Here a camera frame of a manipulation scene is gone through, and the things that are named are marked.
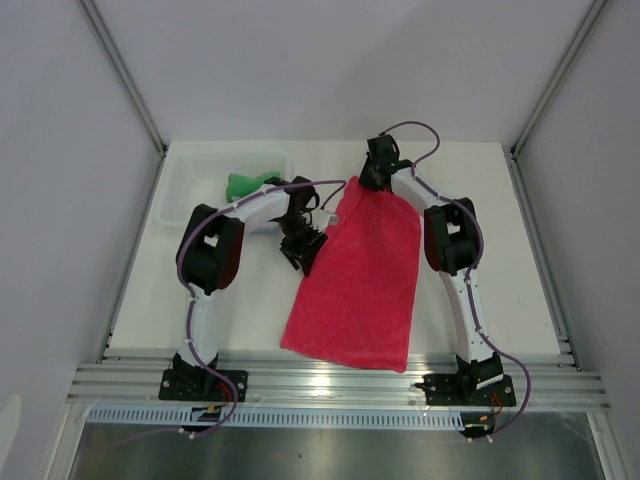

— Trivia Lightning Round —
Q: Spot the pink towel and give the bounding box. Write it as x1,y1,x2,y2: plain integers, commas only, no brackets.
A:
280,177,422,373

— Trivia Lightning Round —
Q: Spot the aluminium frame rail right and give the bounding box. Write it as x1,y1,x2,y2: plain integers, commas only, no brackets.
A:
505,148,583,371

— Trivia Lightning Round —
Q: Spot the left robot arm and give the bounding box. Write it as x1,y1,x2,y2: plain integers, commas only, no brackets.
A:
170,176,327,400

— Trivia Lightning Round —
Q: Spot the aluminium frame post left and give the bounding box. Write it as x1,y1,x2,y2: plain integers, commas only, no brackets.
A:
75,0,168,157

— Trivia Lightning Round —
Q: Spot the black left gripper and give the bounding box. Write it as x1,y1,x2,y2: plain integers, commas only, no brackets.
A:
275,214,327,277

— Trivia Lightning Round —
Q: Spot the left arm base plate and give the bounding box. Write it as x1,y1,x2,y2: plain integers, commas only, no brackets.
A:
158,369,249,403

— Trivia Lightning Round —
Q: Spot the green towel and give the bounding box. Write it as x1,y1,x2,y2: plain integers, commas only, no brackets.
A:
225,171,280,203

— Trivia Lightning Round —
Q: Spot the aluminium front rail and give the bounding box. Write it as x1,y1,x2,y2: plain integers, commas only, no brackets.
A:
67,349,611,412

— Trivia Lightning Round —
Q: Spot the slotted cable duct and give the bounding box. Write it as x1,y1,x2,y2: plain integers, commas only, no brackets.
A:
87,404,464,432

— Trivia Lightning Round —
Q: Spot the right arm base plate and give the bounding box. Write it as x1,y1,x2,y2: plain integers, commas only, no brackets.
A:
413,373,516,407

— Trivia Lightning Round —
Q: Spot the aluminium frame post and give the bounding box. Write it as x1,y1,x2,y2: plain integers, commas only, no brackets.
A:
75,0,168,157
509,0,611,161

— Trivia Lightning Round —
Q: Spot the aluminium frame post right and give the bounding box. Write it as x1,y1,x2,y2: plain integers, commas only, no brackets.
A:
509,0,611,161

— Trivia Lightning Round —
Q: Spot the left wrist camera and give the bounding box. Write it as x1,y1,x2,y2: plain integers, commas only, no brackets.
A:
311,208,339,232

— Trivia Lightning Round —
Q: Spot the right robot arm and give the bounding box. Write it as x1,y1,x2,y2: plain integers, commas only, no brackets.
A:
359,134,504,404

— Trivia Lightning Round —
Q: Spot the white plastic basket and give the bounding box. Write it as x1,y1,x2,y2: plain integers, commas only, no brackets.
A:
155,149,293,233

